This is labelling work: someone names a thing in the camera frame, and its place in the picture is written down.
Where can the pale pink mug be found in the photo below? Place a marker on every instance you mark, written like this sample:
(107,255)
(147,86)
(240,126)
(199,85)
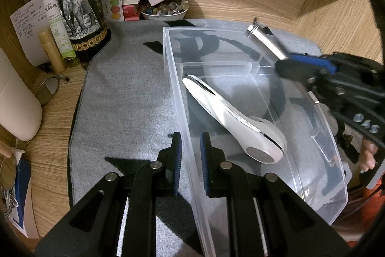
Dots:
(15,100)

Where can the small round mirror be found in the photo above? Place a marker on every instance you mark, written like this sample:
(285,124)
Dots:
(46,90)

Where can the clear plastic box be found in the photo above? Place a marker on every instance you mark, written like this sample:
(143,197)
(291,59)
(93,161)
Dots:
(300,172)

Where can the beige cylindrical tube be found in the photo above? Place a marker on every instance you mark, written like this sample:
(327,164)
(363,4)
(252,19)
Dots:
(51,52)

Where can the green spray bottle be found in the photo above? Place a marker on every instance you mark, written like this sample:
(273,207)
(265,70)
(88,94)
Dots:
(58,34)

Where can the dark wine bottle elephant label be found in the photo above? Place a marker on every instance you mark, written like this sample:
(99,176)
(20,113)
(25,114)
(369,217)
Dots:
(78,4)

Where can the white box with fruit print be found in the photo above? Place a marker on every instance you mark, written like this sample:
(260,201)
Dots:
(113,8)

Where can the handwritten paper note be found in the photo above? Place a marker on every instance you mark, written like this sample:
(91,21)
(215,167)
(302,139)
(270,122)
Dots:
(25,25)

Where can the white bowl of beads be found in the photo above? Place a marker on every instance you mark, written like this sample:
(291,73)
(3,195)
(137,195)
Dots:
(164,14)

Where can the person's right hand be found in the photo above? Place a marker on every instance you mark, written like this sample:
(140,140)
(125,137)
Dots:
(368,159)

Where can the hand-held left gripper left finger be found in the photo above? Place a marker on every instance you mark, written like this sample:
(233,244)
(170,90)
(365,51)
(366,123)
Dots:
(177,160)

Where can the silver metal cylinder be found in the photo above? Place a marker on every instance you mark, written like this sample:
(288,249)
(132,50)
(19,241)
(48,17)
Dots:
(267,40)

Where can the orange clothing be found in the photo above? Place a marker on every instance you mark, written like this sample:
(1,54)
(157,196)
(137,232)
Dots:
(364,214)

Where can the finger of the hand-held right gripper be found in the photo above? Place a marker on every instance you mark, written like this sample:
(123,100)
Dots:
(309,59)
(293,71)

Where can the white handheld massager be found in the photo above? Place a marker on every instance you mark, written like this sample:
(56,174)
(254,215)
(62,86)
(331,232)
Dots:
(234,121)

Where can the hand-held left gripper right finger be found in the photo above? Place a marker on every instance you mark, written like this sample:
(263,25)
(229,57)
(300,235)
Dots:
(205,163)

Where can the blue and white booklet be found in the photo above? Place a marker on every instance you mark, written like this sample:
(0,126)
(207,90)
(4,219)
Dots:
(22,184)

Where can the grey mat with black letters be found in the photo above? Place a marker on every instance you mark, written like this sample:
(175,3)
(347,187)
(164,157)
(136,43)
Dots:
(126,94)

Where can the small red box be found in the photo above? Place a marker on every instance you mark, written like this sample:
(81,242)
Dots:
(130,12)

